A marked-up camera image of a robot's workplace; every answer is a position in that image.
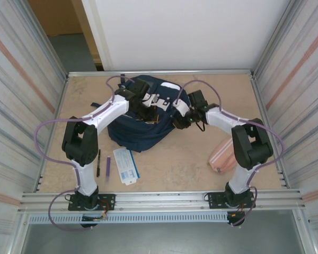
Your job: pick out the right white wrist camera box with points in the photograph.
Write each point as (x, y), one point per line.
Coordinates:
(181, 108)

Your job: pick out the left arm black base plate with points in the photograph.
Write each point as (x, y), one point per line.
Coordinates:
(108, 198)

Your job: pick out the pink striped pencil case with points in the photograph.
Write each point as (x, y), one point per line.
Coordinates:
(222, 158)

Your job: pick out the aluminium table edge bar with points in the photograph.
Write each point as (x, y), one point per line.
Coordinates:
(95, 72)

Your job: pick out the aluminium frame post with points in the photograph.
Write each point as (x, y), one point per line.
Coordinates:
(43, 39)
(277, 39)

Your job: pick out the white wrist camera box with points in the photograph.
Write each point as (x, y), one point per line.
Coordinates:
(149, 100)
(181, 108)

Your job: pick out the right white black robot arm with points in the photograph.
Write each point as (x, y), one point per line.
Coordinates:
(222, 119)

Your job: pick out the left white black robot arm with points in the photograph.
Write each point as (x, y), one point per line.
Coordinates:
(108, 111)

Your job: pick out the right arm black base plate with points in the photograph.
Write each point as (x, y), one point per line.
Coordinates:
(214, 198)

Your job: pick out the navy blue backpack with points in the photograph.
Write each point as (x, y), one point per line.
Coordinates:
(145, 135)

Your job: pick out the aluminium mounting rail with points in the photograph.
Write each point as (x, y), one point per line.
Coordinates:
(161, 201)

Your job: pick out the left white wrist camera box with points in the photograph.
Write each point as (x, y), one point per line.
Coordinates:
(149, 100)

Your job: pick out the white blue card package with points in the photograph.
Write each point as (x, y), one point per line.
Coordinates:
(127, 166)

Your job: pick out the black pen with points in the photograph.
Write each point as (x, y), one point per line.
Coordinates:
(98, 164)

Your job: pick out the brown wooden board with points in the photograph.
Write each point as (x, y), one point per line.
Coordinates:
(58, 16)

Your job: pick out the purple pen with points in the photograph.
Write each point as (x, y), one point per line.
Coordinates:
(108, 168)

